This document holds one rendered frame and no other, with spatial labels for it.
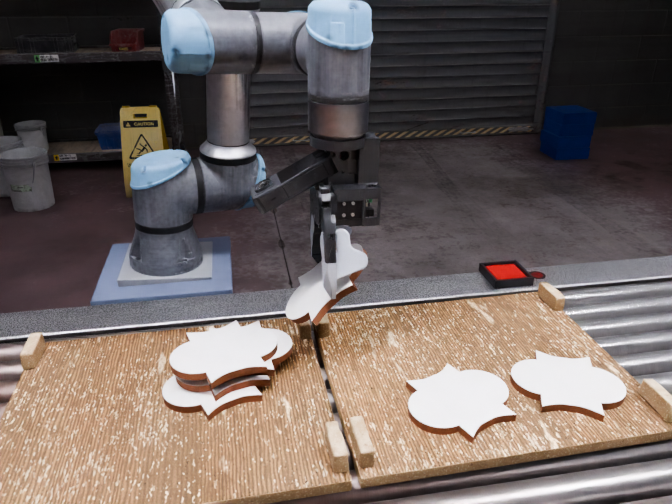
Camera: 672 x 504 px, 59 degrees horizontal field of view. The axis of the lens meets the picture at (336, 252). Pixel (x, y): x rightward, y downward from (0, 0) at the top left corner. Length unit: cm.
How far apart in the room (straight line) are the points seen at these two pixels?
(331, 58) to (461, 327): 47
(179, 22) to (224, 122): 47
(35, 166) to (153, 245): 312
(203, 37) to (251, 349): 40
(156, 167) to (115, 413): 53
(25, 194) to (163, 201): 321
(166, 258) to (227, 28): 60
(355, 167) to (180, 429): 39
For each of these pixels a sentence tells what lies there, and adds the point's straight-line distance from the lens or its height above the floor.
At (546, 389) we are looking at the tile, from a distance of 83.
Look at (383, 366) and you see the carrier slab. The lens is 85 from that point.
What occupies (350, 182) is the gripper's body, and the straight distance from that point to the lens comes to 76.
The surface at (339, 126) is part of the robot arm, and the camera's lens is 71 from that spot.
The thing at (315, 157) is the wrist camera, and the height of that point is 123.
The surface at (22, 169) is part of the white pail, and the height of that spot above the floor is 29.
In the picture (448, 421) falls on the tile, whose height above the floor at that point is 95.
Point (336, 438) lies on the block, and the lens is 70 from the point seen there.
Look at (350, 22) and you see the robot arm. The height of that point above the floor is 139.
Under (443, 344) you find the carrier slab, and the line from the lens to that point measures 91.
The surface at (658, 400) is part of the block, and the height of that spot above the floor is 95.
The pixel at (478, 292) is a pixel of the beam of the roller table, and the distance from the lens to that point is 110.
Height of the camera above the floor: 144
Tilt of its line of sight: 25 degrees down
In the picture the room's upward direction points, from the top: straight up
